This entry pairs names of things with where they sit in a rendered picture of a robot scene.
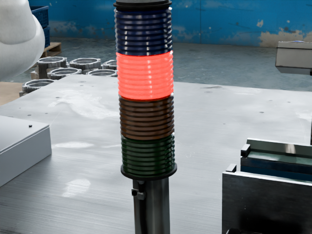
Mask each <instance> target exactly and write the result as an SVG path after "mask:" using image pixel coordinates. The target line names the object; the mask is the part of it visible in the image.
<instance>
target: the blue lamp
mask: <svg viewBox="0 0 312 234"><path fill-rule="evenodd" d="M171 9H172V8H171V7H170V6H169V7H168V8H166V9H161V10H153V11H122V10H117V8H115V9H114V12H115V13H114V17H115V19H114V21H115V25H114V26H115V28H116V29H115V33H116V34H115V37H116V40H115V42H116V48H117V49H116V52H117V53H119V54H121V55H125V56H134V57H147V56H156V55H162V54H166V53H168V52H170V51H172V50H173V48H172V45H173V43H172V39H173V38H172V34H173V33H172V22H171V21H172V17H171V15H172V12H171Z"/></svg>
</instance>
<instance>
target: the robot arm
mask: <svg viewBox="0 0 312 234"><path fill-rule="evenodd" d="M44 48H45V35H44V31H43V29H42V26H41V24H40V23H39V21H38V20H37V19H36V17H35V16H34V15H33V14H32V12H31V9H30V7H29V2H28V0H0V82H1V81H4V80H7V79H10V78H13V77H15V76H18V75H20V74H22V73H23V72H25V71H27V70H28V69H29V68H31V67H32V66H33V65H34V64H35V63H36V62H37V61H38V60H39V58H40V57H41V55H42V53H43V51H44Z"/></svg>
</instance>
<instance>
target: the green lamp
mask: <svg viewBox="0 0 312 234"><path fill-rule="evenodd" d="M174 133H175V132H173V133H172V134H171V135H169V136H167V137H165V138H161V139H157V140H148V141H143V140H134V139H130V138H127V137H125V136H123V135H122V134H120V135H121V145H122V146H121V149H122V151H121V153H122V167H123V170H124V172H126V173H127V174H129V175H132V176H137V177H157V176H162V175H165V174H168V173H170V172H171V171H172V170H173V169H174V168H175V144H174V143H175V140H174V138H175V135H174Z"/></svg>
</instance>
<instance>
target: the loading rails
mask: <svg viewBox="0 0 312 234"><path fill-rule="evenodd" d="M240 156H241V157H240V172H239V171H237V172H236V167H237V165H236V164H232V163H231V164H230V165H229V167H228V168H227V169H226V172H224V171H223V173H222V234H226V233H227V231H228V230H229V229H230V228H236V229H242V230H247V231H253V232H258V233H263V234H312V145H308V144H300V143H288V142H279V141H271V140H263V139H255V138H248V139H247V143H246V144H245V145H244V146H243V147H242V149H241V150H240Z"/></svg>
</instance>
